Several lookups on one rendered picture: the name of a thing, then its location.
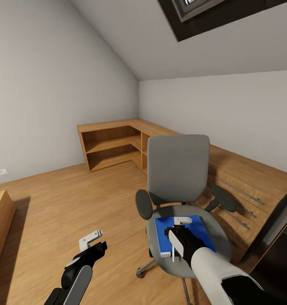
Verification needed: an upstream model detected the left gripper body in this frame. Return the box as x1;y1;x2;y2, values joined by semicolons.
74;242;105;264

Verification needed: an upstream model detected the folder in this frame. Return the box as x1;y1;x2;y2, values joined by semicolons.
155;215;215;258

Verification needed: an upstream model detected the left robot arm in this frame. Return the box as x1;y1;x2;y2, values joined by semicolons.
44;230;108;305

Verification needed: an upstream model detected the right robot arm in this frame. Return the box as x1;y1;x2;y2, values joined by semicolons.
164;216;287;305

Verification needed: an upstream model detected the swivel chair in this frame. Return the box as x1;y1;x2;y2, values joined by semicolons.
135;134;237;305

